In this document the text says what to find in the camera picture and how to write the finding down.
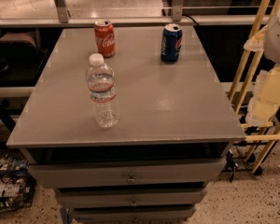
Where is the bottom grey drawer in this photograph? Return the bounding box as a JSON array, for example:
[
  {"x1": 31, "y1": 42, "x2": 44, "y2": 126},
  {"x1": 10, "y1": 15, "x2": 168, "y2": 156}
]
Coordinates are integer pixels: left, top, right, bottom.
[{"x1": 72, "y1": 206, "x2": 195, "y2": 223}]

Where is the dark chair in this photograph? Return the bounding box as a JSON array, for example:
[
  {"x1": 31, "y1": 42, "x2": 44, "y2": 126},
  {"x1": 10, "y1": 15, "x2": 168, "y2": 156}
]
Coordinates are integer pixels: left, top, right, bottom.
[{"x1": 0, "y1": 31, "x2": 49, "y2": 87}]

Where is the black crate with magazines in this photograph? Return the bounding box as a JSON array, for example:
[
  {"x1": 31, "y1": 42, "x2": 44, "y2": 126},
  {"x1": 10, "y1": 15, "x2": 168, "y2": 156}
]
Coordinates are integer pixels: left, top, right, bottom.
[{"x1": 0, "y1": 155, "x2": 36, "y2": 213}]

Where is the red Coca-Cola can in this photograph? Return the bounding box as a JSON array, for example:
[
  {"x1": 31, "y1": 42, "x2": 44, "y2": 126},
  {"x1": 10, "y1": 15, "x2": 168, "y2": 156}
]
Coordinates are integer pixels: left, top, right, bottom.
[{"x1": 94, "y1": 20, "x2": 116, "y2": 58}]

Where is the grey drawer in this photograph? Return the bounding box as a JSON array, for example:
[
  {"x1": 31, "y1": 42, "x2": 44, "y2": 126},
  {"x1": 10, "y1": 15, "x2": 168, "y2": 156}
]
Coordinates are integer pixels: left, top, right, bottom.
[
  {"x1": 56, "y1": 188, "x2": 206, "y2": 208},
  {"x1": 29, "y1": 158, "x2": 225, "y2": 189},
  {"x1": 72, "y1": 206, "x2": 195, "y2": 223}
]

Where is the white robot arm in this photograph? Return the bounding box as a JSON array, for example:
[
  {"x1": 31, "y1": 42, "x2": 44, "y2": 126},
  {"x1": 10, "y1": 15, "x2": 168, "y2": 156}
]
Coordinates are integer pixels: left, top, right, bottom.
[{"x1": 244, "y1": 10, "x2": 280, "y2": 126}]

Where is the clear plastic water bottle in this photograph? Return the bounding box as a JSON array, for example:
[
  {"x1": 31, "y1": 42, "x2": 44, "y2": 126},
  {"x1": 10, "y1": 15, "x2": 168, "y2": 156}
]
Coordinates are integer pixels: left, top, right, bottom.
[{"x1": 85, "y1": 53, "x2": 119, "y2": 128}]

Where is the black cable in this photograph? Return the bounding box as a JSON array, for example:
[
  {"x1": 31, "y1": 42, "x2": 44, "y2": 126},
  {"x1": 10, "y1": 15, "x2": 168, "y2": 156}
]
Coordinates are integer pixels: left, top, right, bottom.
[{"x1": 181, "y1": 13, "x2": 216, "y2": 67}]

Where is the yellow wooden rack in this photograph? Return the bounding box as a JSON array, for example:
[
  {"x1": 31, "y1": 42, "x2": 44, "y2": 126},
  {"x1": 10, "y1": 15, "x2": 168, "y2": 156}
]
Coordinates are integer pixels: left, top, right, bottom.
[{"x1": 228, "y1": 0, "x2": 280, "y2": 175}]

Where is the blue Pepsi can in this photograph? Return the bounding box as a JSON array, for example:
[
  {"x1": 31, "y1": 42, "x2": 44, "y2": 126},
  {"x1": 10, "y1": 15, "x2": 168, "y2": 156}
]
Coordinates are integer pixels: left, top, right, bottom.
[{"x1": 161, "y1": 23, "x2": 183, "y2": 63}]

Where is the middle grey drawer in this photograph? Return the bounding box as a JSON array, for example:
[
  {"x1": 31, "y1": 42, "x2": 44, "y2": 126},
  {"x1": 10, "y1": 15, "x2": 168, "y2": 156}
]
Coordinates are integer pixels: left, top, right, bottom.
[{"x1": 56, "y1": 188, "x2": 206, "y2": 208}]

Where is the grey drawer cabinet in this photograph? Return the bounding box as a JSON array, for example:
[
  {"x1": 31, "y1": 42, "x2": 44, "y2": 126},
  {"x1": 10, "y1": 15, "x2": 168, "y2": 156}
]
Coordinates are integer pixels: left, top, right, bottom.
[{"x1": 6, "y1": 26, "x2": 247, "y2": 224}]

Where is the top grey drawer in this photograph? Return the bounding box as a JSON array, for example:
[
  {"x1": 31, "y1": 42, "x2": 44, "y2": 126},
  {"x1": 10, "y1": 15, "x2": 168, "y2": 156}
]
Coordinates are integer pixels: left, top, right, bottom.
[{"x1": 29, "y1": 158, "x2": 225, "y2": 189}]

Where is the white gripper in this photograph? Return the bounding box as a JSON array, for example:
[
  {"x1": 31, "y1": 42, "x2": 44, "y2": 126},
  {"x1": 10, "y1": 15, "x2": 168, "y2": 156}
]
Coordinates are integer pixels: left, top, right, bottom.
[{"x1": 245, "y1": 63, "x2": 280, "y2": 126}]

